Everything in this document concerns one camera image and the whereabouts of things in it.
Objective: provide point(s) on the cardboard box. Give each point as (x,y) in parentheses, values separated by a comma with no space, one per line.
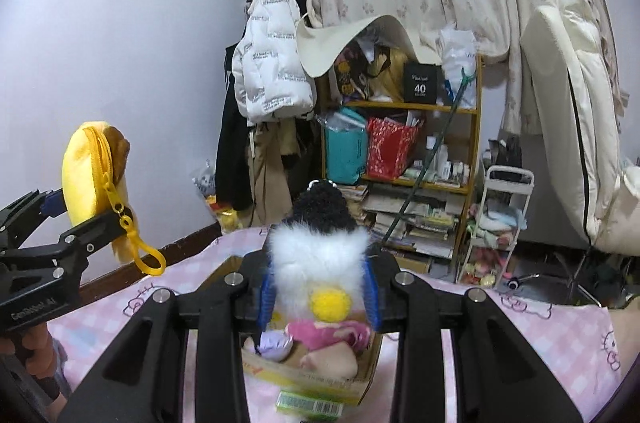
(300,378)

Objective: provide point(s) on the yellow plush toy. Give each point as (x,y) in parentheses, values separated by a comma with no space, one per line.
(227,218)

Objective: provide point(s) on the white furry plush toy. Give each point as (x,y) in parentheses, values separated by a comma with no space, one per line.
(315,258)

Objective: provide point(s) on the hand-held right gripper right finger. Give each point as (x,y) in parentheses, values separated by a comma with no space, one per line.
(374,308)

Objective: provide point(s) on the green pole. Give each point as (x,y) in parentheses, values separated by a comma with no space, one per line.
(440,138)

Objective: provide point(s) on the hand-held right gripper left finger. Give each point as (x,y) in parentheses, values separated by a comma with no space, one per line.
(265,303)

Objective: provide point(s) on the small green box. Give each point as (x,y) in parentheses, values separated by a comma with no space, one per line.
(310,403)

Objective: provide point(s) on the yellow and black bag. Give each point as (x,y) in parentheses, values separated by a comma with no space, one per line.
(370,73)

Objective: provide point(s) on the white puffer jacket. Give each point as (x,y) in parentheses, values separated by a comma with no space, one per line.
(272,53)

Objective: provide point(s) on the row of small bottles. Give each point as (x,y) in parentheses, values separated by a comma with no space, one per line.
(447,168)

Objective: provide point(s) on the person's left hand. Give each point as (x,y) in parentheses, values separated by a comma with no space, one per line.
(35,350)

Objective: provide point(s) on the white plastic bag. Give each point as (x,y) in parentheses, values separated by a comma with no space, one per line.
(457,53)

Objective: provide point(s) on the black coat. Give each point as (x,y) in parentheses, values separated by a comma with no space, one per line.
(232,163)

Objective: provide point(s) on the beige coat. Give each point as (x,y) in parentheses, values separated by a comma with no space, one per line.
(270,183)

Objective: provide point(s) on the teal bag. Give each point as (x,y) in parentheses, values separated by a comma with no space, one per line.
(345,153)

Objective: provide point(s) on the clear bag of toys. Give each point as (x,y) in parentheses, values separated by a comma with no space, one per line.
(205,183)

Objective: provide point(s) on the stack of books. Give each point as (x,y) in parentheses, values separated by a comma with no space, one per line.
(356,198)

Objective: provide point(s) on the cream folded mattress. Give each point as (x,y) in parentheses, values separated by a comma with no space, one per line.
(575,103)

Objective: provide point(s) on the red patterned bag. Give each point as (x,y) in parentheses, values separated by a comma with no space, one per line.
(390,150)

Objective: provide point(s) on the pile of papers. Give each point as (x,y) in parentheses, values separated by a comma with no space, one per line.
(420,223)

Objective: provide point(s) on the black box with white print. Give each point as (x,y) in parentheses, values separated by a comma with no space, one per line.
(420,85)

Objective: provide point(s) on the white trolley cart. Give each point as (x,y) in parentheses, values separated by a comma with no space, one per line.
(505,175)

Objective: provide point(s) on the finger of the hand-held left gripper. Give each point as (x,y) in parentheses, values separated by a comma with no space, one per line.
(90,239)
(52,203)

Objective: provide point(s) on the dark wooden bed frame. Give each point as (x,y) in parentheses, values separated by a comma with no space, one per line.
(190,240)

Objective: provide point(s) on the cream floppy cloth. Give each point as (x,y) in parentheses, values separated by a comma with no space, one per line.
(325,48)

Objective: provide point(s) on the yellow plush pouch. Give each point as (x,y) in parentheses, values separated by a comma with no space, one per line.
(85,173)

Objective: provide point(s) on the wooden shelf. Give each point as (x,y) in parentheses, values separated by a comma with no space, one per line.
(477,128)

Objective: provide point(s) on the pink plush toy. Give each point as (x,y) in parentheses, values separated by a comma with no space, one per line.
(325,333)

